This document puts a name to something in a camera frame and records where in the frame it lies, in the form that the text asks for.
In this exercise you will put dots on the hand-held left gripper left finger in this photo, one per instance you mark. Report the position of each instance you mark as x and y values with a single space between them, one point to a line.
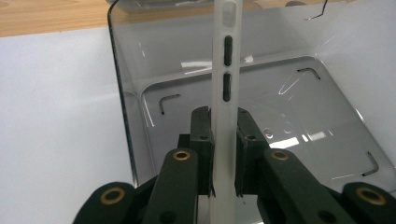
204 149

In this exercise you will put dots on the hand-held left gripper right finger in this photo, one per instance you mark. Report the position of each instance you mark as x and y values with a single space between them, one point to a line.
249 149

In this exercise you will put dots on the iridescent phone case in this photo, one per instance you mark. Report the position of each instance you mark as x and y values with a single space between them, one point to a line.
224 124

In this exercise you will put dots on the transparent grey plastic box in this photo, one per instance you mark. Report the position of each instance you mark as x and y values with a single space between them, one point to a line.
295 105

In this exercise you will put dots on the transparent grey box lid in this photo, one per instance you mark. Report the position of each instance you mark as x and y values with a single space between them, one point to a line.
149 2

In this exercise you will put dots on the wooden table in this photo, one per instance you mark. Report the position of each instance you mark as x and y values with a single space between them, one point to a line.
46 15

